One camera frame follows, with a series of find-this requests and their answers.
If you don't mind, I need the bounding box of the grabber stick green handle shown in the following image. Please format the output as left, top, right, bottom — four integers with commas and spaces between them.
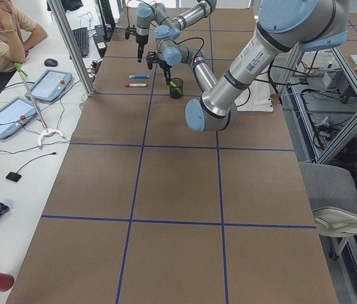
13, 63, 66, 149

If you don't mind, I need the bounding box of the upper teach pendant tablet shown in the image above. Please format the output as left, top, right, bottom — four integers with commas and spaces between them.
30, 69, 72, 103

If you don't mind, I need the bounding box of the seated person beige shirt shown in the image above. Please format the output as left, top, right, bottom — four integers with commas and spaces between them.
0, 1, 47, 92

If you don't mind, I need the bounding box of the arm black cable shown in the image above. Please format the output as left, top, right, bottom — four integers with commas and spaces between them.
178, 37, 206, 60

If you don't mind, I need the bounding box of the small black square pad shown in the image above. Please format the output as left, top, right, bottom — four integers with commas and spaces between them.
5, 172, 22, 182

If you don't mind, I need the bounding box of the black mesh pen cup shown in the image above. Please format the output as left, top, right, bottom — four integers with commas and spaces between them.
169, 77, 184, 99

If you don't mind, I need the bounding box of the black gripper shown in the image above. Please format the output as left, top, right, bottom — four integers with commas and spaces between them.
159, 60, 171, 85
135, 33, 148, 63

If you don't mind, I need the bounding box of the black keyboard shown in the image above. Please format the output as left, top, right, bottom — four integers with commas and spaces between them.
72, 27, 89, 57

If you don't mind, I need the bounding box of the black computer mouse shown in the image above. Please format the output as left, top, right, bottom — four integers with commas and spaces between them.
44, 58, 58, 67

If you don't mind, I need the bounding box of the aluminium frame post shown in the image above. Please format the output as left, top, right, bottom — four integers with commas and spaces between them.
47, 0, 94, 97

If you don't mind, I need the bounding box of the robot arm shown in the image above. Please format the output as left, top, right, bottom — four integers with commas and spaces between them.
185, 1, 350, 132
135, 0, 216, 63

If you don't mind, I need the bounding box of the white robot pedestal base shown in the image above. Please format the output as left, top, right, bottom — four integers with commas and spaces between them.
235, 82, 273, 112

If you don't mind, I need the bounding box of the grey office chair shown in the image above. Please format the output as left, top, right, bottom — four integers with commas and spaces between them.
299, 162, 357, 260

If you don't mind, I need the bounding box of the blue marker pen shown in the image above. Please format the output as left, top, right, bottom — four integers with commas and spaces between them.
128, 75, 150, 79

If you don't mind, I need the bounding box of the teach pendant tablet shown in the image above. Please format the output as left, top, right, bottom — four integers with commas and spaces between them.
0, 97, 37, 139
30, 69, 72, 103

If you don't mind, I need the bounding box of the lower teach pendant tablet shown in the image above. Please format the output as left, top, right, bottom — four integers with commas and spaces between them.
0, 97, 37, 139

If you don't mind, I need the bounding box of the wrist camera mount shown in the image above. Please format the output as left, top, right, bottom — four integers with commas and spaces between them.
146, 51, 160, 70
125, 25, 137, 40

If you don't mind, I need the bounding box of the white red-capped marker pen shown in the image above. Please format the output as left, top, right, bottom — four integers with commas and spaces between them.
125, 83, 148, 87

